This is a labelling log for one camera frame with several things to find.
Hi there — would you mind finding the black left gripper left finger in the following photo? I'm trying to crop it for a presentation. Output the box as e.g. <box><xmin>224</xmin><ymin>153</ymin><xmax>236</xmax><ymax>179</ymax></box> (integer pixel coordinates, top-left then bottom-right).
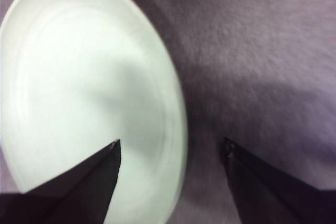
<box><xmin>0</xmin><ymin>139</ymin><xmax>122</xmax><ymax>224</ymax></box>

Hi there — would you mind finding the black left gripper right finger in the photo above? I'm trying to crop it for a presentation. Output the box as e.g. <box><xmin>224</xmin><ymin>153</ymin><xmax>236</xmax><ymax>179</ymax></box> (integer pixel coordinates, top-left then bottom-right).
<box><xmin>222</xmin><ymin>136</ymin><xmax>336</xmax><ymax>224</ymax></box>

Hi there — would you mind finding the green plate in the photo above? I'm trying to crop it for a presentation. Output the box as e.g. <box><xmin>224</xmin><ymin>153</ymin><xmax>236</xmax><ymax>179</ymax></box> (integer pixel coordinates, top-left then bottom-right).
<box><xmin>0</xmin><ymin>0</ymin><xmax>188</xmax><ymax>224</ymax></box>

